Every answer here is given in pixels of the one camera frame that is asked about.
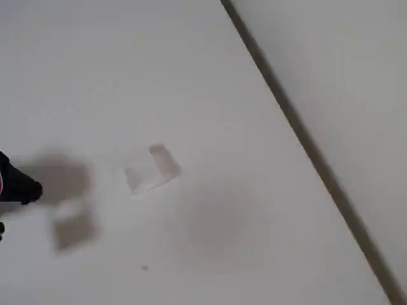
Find small translucent plastic cup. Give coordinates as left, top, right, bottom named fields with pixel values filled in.
left=123, top=144, right=183, bottom=195

